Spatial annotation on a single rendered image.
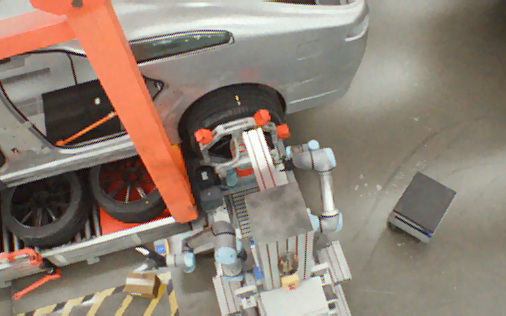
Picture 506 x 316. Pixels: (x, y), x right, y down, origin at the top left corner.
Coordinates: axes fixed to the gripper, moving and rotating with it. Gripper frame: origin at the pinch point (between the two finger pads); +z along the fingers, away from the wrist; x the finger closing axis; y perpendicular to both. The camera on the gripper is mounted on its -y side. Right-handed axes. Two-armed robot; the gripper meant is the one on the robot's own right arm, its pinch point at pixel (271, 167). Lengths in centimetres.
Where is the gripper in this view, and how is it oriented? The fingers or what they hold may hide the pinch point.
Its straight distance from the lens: 392.3
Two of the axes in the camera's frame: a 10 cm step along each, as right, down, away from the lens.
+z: -9.6, 2.6, -0.5
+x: 2.5, 8.5, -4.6
